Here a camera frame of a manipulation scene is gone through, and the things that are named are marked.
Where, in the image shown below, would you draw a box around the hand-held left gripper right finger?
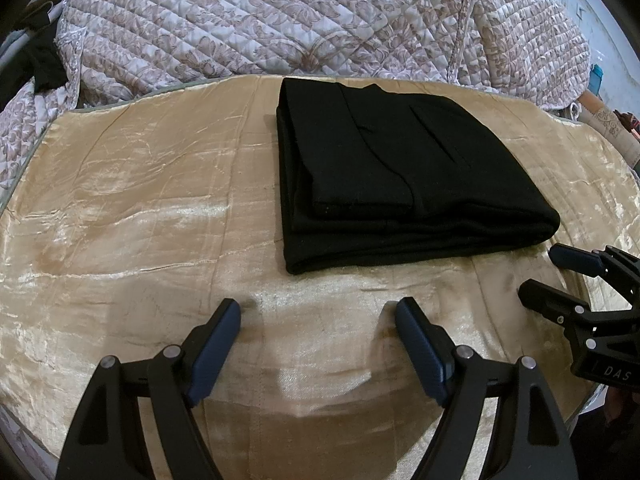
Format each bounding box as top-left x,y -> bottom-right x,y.
394,296 -> 573,480

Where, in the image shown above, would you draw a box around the beige patterned cushion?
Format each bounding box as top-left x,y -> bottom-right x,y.
575,91 -> 640,168

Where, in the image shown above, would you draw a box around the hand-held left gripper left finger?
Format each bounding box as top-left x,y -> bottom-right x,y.
55,298 -> 243,480

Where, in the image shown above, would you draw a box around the dark cloth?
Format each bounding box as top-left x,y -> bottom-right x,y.
565,385 -> 640,480

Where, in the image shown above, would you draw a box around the black pants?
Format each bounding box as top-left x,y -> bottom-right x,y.
275,76 -> 561,276

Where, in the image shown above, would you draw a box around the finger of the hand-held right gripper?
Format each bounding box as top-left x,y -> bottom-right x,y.
548,242 -> 640,306
518,280 -> 601,346

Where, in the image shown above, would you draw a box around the quilted floral blanket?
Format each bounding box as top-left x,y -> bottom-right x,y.
0,0 -> 593,480

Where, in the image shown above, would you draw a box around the golden velvet blanket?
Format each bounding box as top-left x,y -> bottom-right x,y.
0,74 -> 640,480

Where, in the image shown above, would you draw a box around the black cloth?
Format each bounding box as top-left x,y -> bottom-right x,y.
20,25 -> 68,93

